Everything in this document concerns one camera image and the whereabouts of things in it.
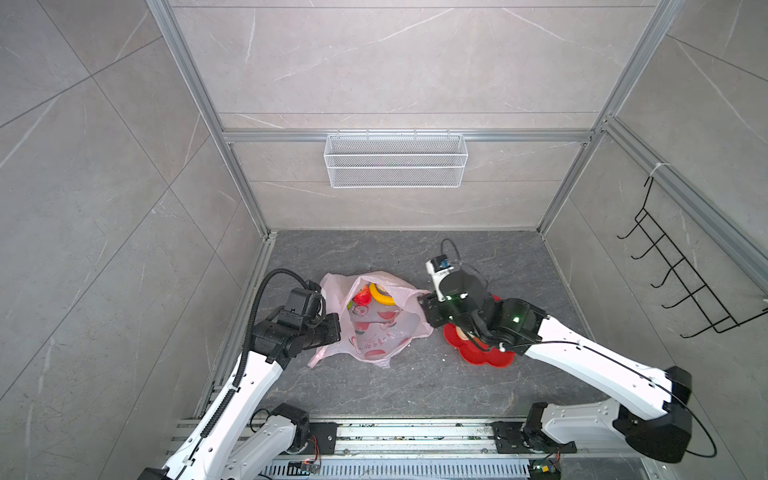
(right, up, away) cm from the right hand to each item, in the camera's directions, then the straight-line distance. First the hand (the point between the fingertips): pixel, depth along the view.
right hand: (425, 294), depth 71 cm
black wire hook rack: (+60, 0, -7) cm, 60 cm away
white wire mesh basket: (-7, +42, +30) cm, 52 cm away
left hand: (-22, -8, +4) cm, 23 cm away
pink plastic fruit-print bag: (-12, -10, +24) cm, 29 cm away
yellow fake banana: (-12, -4, +26) cm, 29 cm away
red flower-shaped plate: (+17, -20, +17) cm, 31 cm away
